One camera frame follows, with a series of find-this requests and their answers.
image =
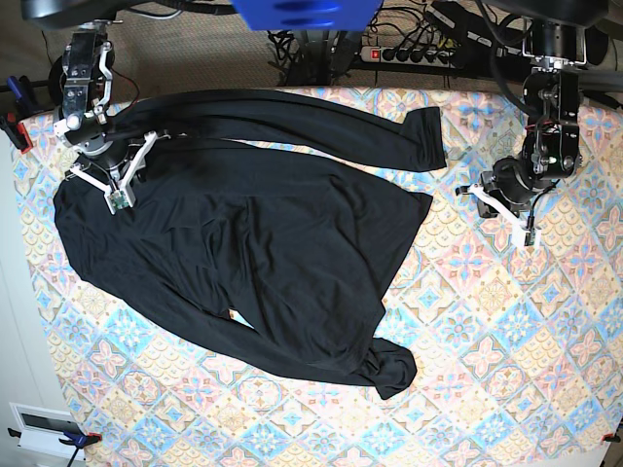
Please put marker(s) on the patterned tablecloth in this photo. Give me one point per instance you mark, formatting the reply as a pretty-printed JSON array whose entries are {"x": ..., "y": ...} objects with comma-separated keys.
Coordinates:
[{"x": 519, "y": 351}]

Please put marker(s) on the blue clamp lower left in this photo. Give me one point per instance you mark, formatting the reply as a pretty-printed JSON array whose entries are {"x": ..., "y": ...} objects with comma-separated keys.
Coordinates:
[{"x": 73, "y": 439}]

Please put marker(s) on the white floor box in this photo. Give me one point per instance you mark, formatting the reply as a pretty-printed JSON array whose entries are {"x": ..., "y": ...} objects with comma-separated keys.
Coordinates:
[{"x": 41, "y": 430}]

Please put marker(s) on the blue clamp upper left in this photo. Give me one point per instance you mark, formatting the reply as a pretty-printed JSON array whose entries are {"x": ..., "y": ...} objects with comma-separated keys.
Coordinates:
[{"x": 11, "y": 122}]

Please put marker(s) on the black t-shirt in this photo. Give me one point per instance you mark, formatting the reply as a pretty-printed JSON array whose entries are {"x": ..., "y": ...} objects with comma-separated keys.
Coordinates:
[{"x": 259, "y": 233}]

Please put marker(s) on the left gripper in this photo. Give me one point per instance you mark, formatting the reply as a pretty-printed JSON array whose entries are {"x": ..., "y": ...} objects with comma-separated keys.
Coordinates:
[{"x": 515, "y": 185}]

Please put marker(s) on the orange clamp lower right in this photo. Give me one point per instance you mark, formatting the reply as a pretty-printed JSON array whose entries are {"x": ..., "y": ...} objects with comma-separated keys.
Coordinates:
[{"x": 613, "y": 438}]

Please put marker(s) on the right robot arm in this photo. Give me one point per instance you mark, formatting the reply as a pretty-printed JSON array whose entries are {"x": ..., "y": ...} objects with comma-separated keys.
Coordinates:
[{"x": 85, "y": 63}]

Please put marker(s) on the blue clamp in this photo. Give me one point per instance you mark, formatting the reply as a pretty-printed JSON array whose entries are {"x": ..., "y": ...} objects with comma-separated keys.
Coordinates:
[
  {"x": 73, "y": 439},
  {"x": 11, "y": 122}
]

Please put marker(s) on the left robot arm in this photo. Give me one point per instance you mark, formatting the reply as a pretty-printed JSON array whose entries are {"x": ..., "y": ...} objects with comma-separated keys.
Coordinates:
[{"x": 552, "y": 35}]

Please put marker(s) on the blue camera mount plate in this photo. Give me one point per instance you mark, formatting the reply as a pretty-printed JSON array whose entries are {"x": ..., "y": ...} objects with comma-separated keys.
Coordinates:
[{"x": 348, "y": 15}]

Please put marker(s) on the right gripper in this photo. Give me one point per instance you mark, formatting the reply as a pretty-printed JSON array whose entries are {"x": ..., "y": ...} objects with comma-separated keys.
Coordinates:
[{"x": 106, "y": 156}]

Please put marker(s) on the black round stool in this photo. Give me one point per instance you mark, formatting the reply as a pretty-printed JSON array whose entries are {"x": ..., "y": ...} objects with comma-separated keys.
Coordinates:
[{"x": 56, "y": 81}]

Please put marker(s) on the white power strip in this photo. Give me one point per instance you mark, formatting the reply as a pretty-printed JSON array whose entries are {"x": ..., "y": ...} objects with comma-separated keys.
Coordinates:
[{"x": 425, "y": 56}]

